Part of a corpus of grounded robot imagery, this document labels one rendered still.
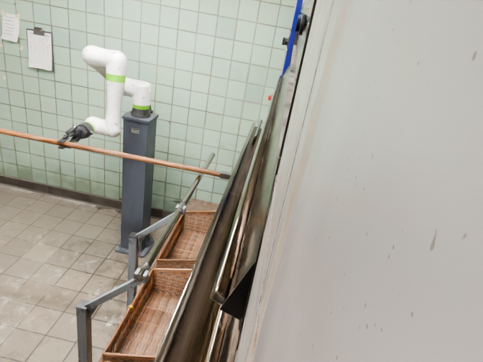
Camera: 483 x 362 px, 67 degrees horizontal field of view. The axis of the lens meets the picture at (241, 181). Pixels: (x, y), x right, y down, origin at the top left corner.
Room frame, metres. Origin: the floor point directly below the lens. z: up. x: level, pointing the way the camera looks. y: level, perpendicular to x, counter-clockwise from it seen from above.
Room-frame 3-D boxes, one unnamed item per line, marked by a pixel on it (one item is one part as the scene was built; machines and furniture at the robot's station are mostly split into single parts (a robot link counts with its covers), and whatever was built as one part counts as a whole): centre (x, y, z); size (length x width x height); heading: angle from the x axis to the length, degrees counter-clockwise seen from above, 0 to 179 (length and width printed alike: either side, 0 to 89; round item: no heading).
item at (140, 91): (2.60, 0.83, 1.36); 0.16 x 0.13 x 0.19; 80
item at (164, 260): (1.85, 0.13, 0.72); 0.56 x 0.49 x 0.28; 177
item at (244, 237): (1.25, -0.10, 1.80); 1.79 x 0.11 x 0.19; 176
